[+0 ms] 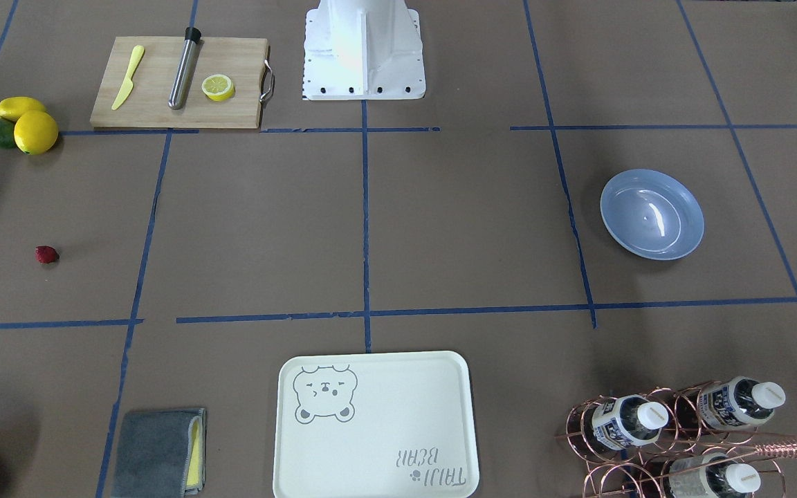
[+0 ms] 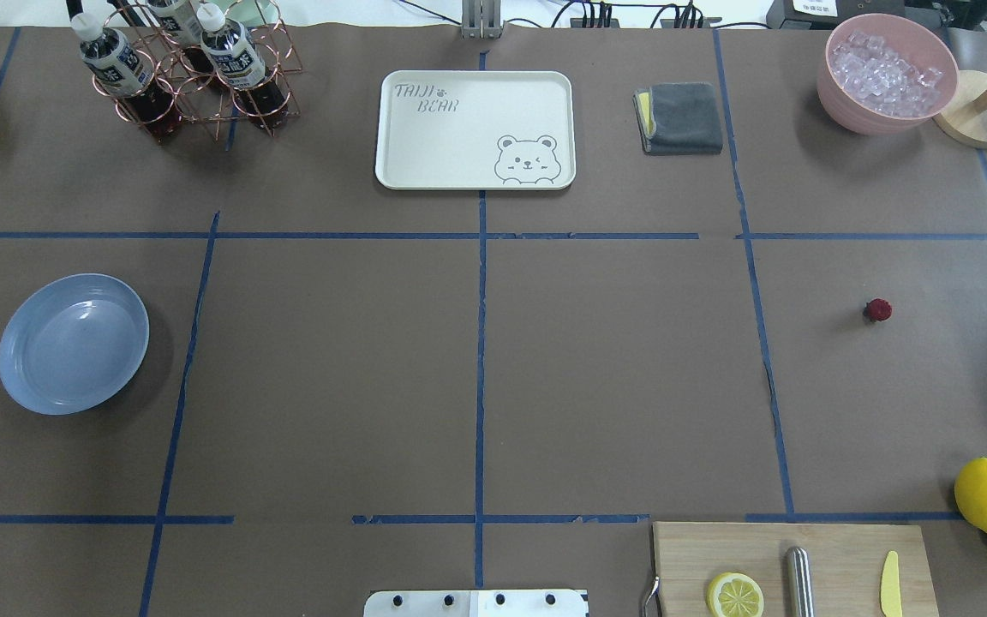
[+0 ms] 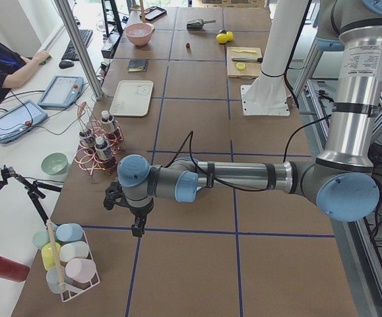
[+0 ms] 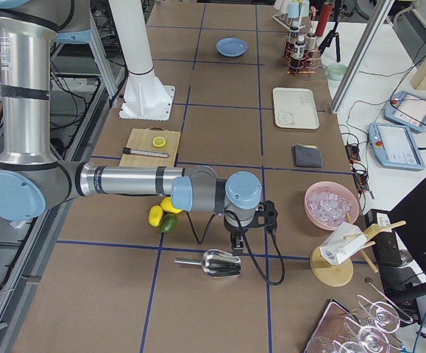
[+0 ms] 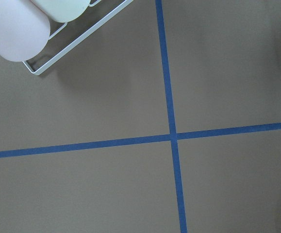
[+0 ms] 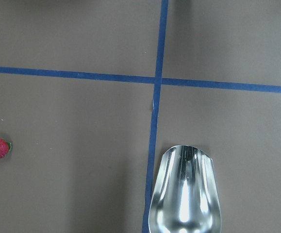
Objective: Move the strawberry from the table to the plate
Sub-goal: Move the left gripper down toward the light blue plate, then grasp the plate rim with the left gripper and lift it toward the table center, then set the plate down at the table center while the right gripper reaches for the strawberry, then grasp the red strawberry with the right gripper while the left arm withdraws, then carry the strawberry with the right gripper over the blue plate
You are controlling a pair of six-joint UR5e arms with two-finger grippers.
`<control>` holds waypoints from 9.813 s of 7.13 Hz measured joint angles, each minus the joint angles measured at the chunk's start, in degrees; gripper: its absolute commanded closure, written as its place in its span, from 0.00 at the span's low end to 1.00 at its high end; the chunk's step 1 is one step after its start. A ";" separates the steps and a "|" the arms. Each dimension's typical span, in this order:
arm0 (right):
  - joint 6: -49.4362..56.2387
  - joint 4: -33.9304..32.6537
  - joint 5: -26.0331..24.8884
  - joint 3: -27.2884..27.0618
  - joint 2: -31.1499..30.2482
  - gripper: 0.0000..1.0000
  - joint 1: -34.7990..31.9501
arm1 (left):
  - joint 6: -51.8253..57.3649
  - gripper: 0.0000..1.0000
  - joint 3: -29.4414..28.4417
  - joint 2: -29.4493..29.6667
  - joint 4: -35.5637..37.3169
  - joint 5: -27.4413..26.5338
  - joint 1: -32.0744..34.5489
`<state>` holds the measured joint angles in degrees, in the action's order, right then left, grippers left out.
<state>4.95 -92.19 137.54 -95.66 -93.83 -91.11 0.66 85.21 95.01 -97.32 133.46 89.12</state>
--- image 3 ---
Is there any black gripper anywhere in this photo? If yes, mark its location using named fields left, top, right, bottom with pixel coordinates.
left=125, top=197, right=154, bottom=236

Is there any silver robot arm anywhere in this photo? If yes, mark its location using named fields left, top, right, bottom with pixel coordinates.
left=104, top=1, right=382, bottom=237

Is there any white cup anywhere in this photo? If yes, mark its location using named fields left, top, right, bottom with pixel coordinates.
left=59, top=241, right=89, bottom=263

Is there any pastel pink cup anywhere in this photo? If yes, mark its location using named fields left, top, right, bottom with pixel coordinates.
left=65, top=258, right=96, bottom=283

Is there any pastel blue cup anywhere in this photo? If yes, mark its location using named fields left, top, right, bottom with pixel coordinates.
left=56, top=223, right=83, bottom=242

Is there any dark drink bottle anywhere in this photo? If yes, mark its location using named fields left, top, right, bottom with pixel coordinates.
left=101, top=110, right=116, bottom=139
left=95, top=136, right=116, bottom=170
left=79, top=129, right=95, bottom=149

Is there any pastel yellow cup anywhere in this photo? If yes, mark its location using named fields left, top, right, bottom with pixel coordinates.
left=41, top=242, right=55, bottom=271

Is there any green bowl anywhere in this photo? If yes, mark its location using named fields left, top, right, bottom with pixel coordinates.
left=41, top=153, right=68, bottom=176

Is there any cream bear tray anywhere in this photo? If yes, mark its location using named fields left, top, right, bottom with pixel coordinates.
left=109, top=80, right=154, bottom=117

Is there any black tripod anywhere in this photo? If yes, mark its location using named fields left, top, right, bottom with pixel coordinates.
left=0, top=166, right=63, bottom=229

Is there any red cylinder can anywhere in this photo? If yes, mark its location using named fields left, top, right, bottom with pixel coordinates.
left=0, top=256, right=30, bottom=282

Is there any blue teach pendant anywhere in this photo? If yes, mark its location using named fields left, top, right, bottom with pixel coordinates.
left=38, top=75, right=84, bottom=109
left=0, top=100, right=48, bottom=143

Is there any grey sponge cloth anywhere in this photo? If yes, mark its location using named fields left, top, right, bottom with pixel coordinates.
left=127, top=59, right=148, bottom=73

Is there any black computer mouse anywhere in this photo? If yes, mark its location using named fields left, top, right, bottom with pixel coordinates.
left=59, top=59, right=75, bottom=69

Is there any white pillar base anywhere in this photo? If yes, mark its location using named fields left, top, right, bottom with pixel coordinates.
left=241, top=0, right=310, bottom=116

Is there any black keyboard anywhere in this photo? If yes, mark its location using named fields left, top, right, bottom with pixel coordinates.
left=61, top=29, right=94, bottom=61

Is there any lemon half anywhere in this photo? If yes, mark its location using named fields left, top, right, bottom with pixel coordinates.
left=236, top=62, right=246, bottom=71

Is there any pink bowl with ice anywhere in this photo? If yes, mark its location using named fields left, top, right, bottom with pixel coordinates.
left=125, top=23, right=155, bottom=46

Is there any wooden cutting board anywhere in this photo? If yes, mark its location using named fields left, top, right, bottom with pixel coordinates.
left=226, top=47, right=263, bottom=79

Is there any yellow lemon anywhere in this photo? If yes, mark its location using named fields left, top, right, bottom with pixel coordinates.
left=216, top=33, right=229, bottom=44
left=224, top=31, right=234, bottom=43

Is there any yellow plastic knife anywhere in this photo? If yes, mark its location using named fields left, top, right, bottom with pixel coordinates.
left=232, top=49, right=257, bottom=54

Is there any metal scoop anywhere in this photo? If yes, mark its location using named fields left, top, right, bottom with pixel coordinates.
left=186, top=19, right=216, bottom=30

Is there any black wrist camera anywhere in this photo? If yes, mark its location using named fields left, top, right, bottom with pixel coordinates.
left=103, top=182, right=124, bottom=211

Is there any white wire cup rack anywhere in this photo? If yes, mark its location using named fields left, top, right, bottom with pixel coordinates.
left=45, top=220, right=100, bottom=302

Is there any copper wire bottle rack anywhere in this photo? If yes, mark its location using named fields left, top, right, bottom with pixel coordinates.
left=74, top=102, right=124, bottom=175

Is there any aluminium frame post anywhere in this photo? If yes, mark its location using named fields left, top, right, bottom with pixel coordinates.
left=54, top=0, right=104, bottom=100

